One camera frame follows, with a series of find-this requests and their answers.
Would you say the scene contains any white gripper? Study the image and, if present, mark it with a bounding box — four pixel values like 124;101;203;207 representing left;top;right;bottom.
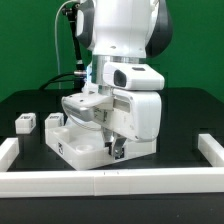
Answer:
62;89;162;159

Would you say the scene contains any white square tabletop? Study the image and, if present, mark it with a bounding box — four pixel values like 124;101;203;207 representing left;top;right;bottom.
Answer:
45;123;156;170

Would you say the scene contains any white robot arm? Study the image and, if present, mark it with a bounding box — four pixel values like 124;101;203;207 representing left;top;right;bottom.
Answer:
62;0;172;158

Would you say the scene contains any white U-shaped obstacle fence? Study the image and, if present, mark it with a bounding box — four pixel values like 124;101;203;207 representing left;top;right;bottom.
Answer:
0;138;224;198

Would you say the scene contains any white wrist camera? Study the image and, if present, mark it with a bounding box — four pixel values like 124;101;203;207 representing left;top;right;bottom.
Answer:
103;62;165;91

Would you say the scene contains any black cable bundle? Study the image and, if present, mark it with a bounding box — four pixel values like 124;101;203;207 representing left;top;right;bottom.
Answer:
39;6;88;91

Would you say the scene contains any grey thin cable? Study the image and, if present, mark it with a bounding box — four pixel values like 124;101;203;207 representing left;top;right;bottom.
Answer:
54;0;77;90

